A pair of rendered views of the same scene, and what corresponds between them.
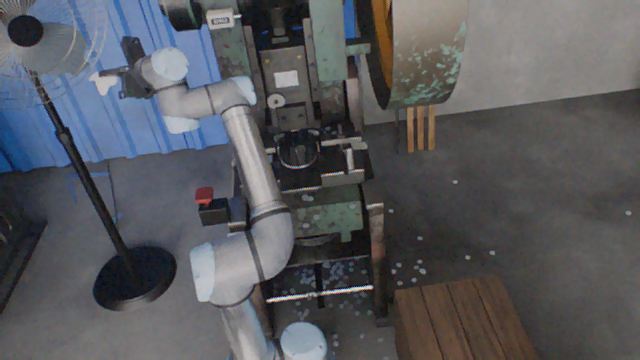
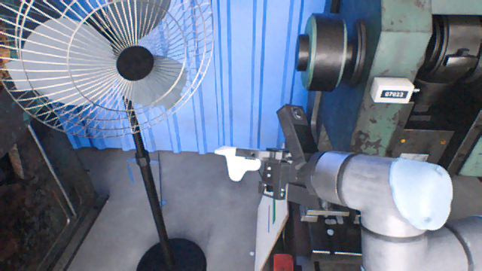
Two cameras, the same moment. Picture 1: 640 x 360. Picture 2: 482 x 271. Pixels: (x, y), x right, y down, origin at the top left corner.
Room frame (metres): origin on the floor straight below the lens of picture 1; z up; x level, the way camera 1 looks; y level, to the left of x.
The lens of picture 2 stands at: (0.89, 0.50, 1.63)
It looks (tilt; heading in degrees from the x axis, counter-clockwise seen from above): 37 degrees down; 4
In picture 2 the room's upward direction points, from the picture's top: straight up
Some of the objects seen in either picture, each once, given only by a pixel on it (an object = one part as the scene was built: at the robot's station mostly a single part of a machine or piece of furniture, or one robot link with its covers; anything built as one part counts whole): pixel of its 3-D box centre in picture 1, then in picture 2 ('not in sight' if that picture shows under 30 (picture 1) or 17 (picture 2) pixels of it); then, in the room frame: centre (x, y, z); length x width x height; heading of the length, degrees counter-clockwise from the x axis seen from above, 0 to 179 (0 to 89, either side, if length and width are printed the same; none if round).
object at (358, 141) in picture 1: (343, 135); not in sight; (1.63, -0.09, 0.76); 0.17 x 0.06 x 0.10; 90
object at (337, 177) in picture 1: (300, 158); (367, 223); (1.63, 0.08, 0.68); 0.45 x 0.30 x 0.06; 90
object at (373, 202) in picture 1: (367, 172); not in sight; (1.77, -0.19, 0.45); 0.92 x 0.12 x 0.90; 0
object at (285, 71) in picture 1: (287, 79); (402, 157); (1.58, 0.08, 1.04); 0.17 x 0.15 x 0.30; 0
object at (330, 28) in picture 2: (192, 1); (330, 57); (1.64, 0.33, 1.31); 0.22 x 0.12 x 0.22; 0
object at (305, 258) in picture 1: (311, 225); not in sight; (1.64, 0.08, 0.31); 0.43 x 0.42 x 0.01; 90
